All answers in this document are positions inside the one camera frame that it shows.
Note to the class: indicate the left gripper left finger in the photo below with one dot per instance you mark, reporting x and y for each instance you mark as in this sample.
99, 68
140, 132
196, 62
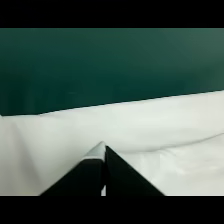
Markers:
81, 176

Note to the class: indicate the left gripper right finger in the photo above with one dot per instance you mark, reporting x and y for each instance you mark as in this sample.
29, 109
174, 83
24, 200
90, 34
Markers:
126, 180

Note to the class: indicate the white garment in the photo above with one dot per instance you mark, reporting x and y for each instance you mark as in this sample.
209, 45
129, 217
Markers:
160, 126

